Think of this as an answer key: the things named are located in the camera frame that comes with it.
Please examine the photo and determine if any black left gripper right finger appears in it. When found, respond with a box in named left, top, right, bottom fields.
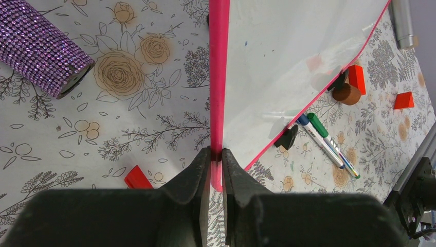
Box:
left=222, top=149, right=403, bottom=246

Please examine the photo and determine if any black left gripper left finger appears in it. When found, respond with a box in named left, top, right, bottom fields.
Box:
left=3, top=148, right=210, bottom=246

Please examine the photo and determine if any pink framed whiteboard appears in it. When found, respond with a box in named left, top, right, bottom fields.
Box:
left=209, top=1, right=389, bottom=191

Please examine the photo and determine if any black whiteboard left foot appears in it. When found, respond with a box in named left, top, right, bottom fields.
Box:
left=274, top=125, right=298, bottom=151

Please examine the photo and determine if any red capped marker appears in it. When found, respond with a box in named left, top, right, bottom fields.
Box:
left=124, top=165, right=154, bottom=189

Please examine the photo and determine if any blue capped marker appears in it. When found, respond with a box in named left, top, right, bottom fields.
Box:
left=297, top=114, right=345, bottom=169

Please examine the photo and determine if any floral table mat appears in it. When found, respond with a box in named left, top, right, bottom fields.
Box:
left=0, top=0, right=436, bottom=247

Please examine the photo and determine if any green capped marker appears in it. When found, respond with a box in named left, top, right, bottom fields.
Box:
left=307, top=113, right=360, bottom=179

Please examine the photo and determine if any brown wooden cylinder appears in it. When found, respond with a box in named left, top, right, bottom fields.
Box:
left=332, top=83, right=361, bottom=105

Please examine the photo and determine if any red rectangular block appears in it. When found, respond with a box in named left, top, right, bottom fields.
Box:
left=348, top=65, right=366, bottom=95

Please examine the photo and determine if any red triangular block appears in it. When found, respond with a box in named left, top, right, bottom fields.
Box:
left=393, top=92, right=414, bottom=110

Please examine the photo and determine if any purple glitter cylinder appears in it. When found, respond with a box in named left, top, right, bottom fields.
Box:
left=1, top=1, right=95, bottom=99

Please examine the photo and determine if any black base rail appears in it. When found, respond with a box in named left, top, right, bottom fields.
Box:
left=383, top=125, right=435, bottom=239

